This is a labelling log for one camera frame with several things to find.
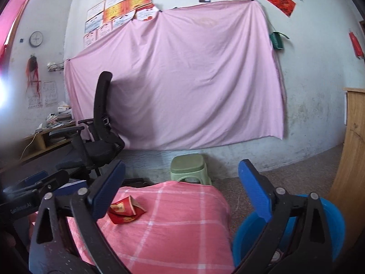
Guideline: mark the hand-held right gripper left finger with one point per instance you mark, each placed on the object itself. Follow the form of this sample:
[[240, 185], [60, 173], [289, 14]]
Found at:
[[109, 191]]

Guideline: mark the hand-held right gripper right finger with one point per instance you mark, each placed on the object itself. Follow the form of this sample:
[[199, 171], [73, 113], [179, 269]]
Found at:
[[253, 188]]

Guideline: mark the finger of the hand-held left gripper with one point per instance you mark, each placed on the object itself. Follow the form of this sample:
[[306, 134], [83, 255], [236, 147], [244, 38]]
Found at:
[[35, 178], [57, 181]]

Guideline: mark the blue plastic basin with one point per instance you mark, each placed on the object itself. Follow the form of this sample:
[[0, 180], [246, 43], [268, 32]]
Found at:
[[246, 234]]

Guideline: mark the blue printed carton box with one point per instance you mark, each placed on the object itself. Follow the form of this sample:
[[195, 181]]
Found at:
[[75, 184]]

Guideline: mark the wooden shelf desk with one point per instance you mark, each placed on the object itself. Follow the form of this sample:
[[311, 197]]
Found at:
[[40, 144]]

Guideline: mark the black office chair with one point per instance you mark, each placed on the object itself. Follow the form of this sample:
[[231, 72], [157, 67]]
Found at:
[[99, 151]]

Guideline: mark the stack of books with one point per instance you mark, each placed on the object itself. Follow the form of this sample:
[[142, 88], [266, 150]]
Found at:
[[61, 115]]

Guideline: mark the green plastic stool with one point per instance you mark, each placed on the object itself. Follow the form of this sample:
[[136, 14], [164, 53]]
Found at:
[[188, 164]]

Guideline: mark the pink checked blanket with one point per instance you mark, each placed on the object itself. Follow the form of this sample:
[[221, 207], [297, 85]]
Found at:
[[171, 228]]

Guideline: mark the wooden cabinet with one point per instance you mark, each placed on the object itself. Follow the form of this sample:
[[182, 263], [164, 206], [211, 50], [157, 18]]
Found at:
[[350, 148]]

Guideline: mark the red hanging tassel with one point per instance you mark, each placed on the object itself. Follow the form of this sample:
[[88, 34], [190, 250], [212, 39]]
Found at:
[[32, 68]]

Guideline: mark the green hanging bag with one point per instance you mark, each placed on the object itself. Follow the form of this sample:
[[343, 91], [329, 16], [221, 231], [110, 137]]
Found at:
[[276, 41]]

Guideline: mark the red hanging ornament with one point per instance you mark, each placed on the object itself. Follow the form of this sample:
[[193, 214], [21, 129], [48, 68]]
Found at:
[[356, 44]]

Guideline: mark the white wall calendar sheet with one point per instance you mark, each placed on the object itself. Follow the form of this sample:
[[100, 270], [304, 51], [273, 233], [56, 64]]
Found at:
[[49, 94], [35, 102]]

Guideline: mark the pink wall sheet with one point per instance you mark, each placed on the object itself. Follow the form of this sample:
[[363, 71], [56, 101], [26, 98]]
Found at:
[[185, 77]]

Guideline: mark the round wall clock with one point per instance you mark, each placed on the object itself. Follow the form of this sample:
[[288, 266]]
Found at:
[[36, 38]]

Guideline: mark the group of wall certificates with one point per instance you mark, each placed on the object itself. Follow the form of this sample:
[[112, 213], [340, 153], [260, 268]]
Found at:
[[122, 8]]

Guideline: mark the red wall paper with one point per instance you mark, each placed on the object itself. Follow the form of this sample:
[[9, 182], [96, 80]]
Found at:
[[279, 0]]

